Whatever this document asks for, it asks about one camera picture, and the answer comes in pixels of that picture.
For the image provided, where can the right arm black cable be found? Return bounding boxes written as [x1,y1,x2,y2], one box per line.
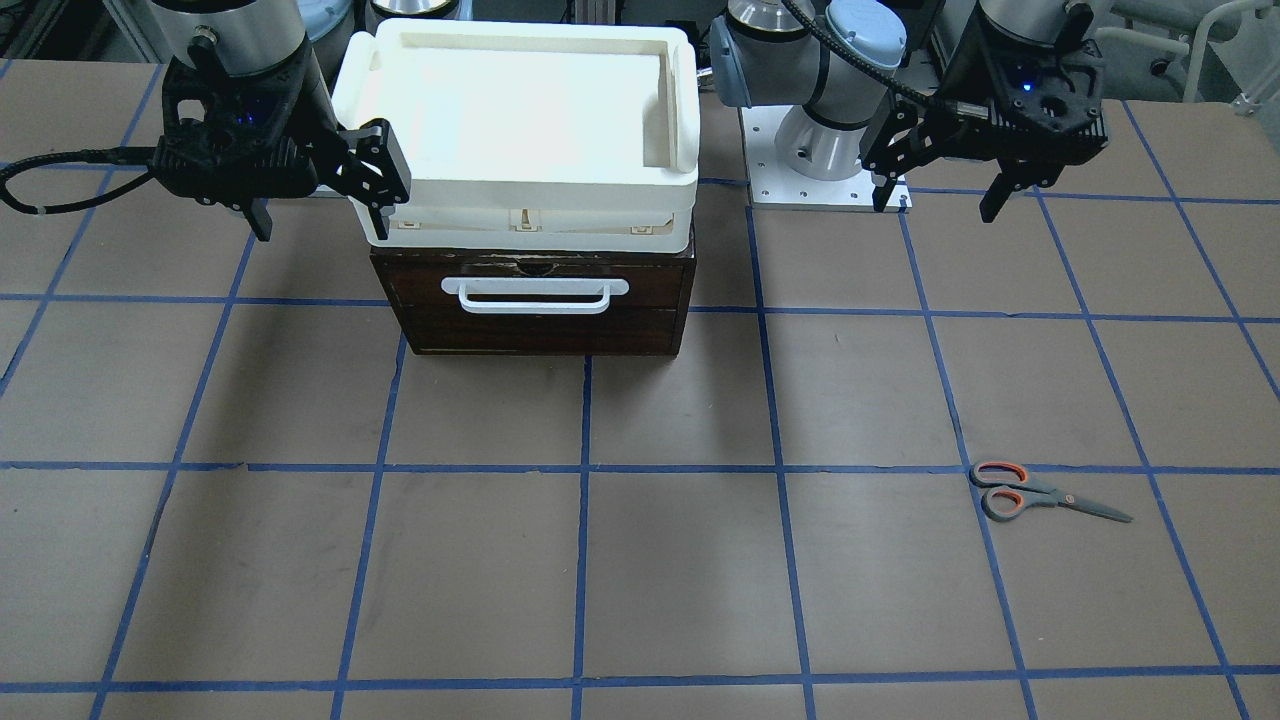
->
[0,147,161,215]

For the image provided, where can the grey orange scissors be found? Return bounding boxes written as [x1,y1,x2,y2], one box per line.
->
[968,461,1134,523]

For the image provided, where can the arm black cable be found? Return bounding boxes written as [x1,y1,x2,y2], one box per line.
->
[0,147,161,215]
[780,0,966,109]

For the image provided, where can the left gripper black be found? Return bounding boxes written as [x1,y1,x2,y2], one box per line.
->
[860,35,1108,223]

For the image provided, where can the white drawer handle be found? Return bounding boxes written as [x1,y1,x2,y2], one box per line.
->
[440,275,630,315]

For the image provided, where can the dark wooden drawer box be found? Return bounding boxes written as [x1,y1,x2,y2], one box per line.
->
[370,240,698,355]

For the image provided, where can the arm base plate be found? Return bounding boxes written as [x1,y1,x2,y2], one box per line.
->
[739,105,877,211]

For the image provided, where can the white plastic tray box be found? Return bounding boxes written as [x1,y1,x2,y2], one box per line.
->
[332,19,700,254]

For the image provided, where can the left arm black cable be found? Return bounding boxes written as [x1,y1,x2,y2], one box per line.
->
[780,0,966,109]

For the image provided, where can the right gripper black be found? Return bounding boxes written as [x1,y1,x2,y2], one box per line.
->
[152,45,412,242]

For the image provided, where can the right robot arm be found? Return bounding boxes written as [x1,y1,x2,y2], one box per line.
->
[148,1,411,241]

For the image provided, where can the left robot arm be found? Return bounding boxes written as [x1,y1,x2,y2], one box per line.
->
[708,1,1108,222]

